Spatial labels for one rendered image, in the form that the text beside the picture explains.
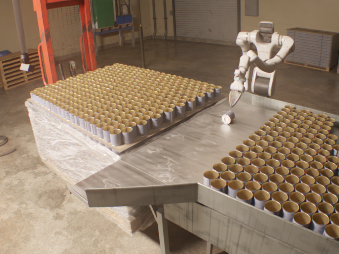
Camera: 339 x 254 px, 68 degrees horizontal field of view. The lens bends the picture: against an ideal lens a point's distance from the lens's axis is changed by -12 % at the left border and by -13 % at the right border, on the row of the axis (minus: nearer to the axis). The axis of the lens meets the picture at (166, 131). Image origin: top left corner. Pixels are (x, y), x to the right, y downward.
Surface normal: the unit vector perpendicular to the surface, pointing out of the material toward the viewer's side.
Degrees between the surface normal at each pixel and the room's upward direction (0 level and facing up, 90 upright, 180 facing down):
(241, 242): 90
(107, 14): 90
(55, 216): 0
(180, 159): 0
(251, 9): 90
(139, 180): 0
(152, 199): 90
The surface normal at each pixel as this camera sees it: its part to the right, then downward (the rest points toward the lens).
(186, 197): 0.04, 0.44
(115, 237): -0.06, -0.89
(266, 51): -0.55, 0.54
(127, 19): 0.75, 0.25
